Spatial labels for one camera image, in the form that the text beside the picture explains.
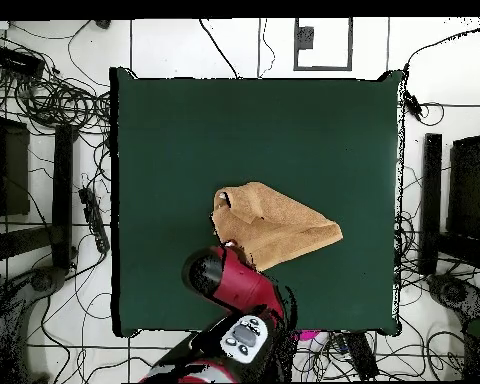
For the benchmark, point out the dark green table cloth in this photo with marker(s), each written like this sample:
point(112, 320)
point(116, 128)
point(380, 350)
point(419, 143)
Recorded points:
point(164, 160)

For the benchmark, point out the black box device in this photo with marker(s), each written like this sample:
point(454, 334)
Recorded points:
point(18, 62)

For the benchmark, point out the black frame stand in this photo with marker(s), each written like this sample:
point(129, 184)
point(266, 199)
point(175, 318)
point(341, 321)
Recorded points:
point(62, 200)
point(431, 200)

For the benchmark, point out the black power adapter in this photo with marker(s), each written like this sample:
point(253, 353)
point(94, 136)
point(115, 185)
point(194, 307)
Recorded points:
point(414, 104)

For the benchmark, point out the black flat box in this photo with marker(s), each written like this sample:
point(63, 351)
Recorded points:
point(362, 356)

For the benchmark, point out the pink object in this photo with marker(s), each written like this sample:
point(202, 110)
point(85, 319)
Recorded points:
point(310, 335)

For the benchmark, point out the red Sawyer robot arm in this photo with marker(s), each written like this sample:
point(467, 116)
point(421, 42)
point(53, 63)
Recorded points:
point(240, 280)

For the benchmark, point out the grey square floor frame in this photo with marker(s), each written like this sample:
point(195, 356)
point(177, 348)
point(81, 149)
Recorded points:
point(304, 38)

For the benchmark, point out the tan terry towel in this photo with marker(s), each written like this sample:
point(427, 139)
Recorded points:
point(280, 232)

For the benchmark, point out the black power strip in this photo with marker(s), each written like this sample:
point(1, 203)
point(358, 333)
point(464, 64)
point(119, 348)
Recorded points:
point(94, 220)

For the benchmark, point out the grey stand foot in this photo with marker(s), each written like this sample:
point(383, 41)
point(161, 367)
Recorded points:
point(452, 292)
point(44, 280)

